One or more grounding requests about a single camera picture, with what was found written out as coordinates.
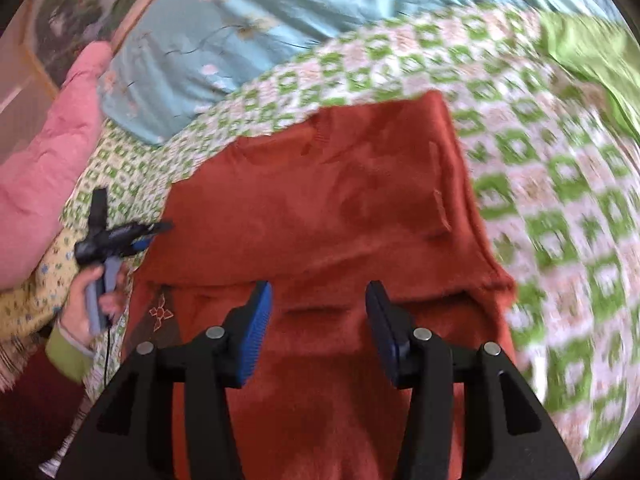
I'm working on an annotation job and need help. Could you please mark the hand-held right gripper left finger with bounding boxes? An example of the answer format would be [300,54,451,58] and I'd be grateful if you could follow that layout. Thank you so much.
[55,280,275,480]

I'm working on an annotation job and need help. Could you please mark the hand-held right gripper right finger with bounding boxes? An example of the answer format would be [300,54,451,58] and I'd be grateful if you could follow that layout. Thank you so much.
[364,280,581,480]

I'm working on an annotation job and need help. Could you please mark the rust red knit sweater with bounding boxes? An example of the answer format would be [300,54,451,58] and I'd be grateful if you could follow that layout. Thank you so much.
[121,89,518,480]

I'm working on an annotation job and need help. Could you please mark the person's left forearm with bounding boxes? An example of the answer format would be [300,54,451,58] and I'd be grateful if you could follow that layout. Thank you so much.
[44,319,96,384]

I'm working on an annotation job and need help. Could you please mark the person's left hand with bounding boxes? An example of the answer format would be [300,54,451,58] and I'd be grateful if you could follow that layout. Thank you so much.
[59,265,129,349]

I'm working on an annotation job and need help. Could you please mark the yellow patterned pillow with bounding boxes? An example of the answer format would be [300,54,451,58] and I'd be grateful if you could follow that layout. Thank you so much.
[0,232,83,343]

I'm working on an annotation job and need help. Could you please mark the pink pillow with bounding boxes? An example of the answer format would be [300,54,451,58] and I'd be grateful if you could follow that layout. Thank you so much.
[0,40,115,293]

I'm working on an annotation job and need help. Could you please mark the striped woven cloth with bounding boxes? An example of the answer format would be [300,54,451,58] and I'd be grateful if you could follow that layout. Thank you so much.
[0,332,48,393]

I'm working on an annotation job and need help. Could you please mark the green checked printed bedsheet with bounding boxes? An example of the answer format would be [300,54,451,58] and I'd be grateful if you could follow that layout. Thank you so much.
[39,1,640,480]

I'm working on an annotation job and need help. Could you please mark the light blue floral quilt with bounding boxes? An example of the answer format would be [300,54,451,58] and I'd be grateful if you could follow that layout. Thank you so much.
[97,0,616,147]

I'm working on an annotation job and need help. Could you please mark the framed landscape picture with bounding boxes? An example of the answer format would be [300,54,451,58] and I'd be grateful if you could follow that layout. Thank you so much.
[30,0,193,78]

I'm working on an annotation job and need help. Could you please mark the plain green cloth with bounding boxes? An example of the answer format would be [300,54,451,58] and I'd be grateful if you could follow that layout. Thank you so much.
[539,10,640,142]

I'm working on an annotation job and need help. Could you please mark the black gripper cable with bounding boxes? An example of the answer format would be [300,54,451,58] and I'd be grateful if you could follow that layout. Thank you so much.
[100,310,113,392]

